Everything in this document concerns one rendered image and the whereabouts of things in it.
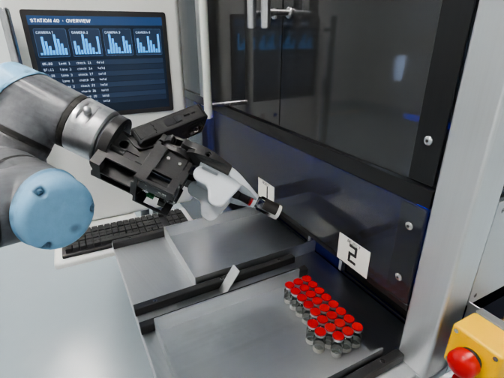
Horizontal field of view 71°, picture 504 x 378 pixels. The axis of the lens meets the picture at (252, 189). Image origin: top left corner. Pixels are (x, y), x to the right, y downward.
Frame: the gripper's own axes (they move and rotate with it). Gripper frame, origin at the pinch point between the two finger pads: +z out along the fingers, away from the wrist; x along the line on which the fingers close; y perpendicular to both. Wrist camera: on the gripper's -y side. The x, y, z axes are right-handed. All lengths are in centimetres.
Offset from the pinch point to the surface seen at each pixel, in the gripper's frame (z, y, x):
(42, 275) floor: -76, -8, -214
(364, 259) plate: 26.9, -6.4, -12.6
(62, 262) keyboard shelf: -34, 6, -72
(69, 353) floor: -30, 26, -164
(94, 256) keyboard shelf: -27, 1, -72
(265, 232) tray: 15, -21, -49
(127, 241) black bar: -19, -3, -56
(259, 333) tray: 16.2, 10.6, -27.6
